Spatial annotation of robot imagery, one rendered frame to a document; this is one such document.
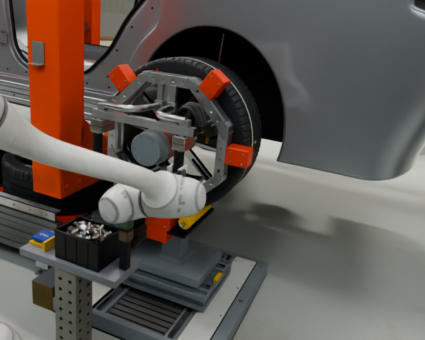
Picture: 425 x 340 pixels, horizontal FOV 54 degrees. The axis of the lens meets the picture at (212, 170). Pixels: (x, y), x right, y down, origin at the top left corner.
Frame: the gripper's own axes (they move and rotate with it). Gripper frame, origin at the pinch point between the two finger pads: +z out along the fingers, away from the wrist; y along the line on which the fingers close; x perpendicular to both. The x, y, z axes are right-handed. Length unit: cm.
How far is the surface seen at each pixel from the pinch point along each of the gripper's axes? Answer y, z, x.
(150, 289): -19, 23, -72
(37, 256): -45, -21, -39
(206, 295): 7, 28, -68
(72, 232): -32.3, -16.3, -27.2
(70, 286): -32, -17, -50
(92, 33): -253, 286, 24
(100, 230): -24.3, -10.7, -26.5
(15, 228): -97, 18, -60
